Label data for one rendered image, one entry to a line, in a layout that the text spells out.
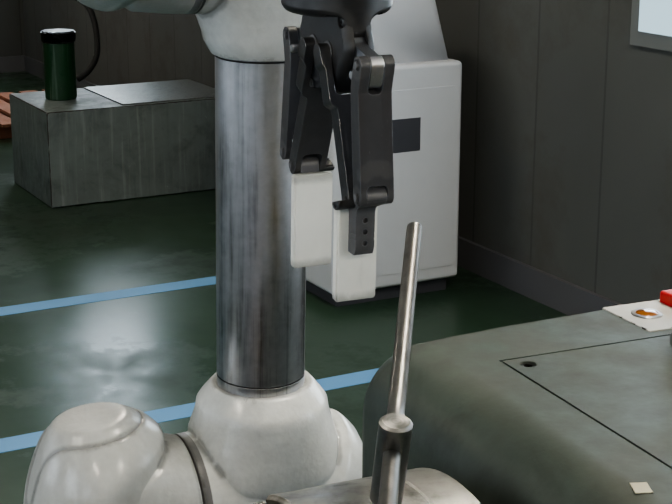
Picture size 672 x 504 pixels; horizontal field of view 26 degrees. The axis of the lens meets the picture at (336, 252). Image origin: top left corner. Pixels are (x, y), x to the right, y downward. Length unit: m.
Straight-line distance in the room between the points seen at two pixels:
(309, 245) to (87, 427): 0.59
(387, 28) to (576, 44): 0.70
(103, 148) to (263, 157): 5.64
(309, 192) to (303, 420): 0.61
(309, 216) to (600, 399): 0.28
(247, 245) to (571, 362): 0.46
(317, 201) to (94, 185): 6.13
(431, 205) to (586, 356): 4.32
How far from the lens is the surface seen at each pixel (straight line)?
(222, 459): 1.62
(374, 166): 0.95
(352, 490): 1.04
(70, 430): 1.60
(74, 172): 7.13
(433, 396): 1.19
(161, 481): 1.60
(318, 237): 1.06
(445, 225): 5.61
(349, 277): 1.00
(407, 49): 5.47
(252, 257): 1.56
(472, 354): 1.25
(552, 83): 5.42
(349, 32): 0.96
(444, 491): 1.03
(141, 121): 7.20
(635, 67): 5.05
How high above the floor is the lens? 1.67
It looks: 16 degrees down
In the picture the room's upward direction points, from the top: straight up
